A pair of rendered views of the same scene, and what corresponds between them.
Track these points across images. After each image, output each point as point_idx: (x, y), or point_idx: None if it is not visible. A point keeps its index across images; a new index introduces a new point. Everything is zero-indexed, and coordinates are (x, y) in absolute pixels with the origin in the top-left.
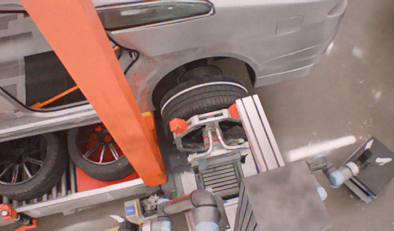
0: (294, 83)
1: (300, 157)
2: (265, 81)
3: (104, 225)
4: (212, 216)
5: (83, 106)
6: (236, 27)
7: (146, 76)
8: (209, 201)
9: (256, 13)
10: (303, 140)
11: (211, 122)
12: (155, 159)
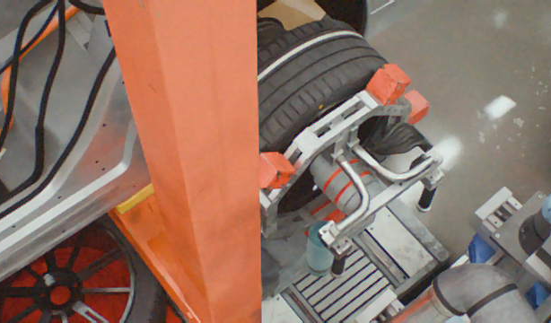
0: (391, 31)
1: (477, 172)
2: (383, 20)
3: None
4: (529, 311)
5: None
6: None
7: None
8: (502, 281)
9: None
10: (466, 136)
11: (344, 133)
12: (260, 268)
